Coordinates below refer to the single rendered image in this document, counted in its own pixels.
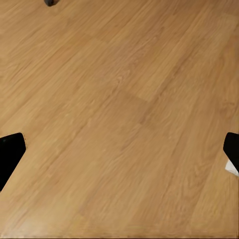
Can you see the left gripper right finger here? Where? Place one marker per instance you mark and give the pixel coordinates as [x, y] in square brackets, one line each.
[231, 148]

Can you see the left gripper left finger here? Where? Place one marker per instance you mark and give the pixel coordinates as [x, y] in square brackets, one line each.
[12, 149]

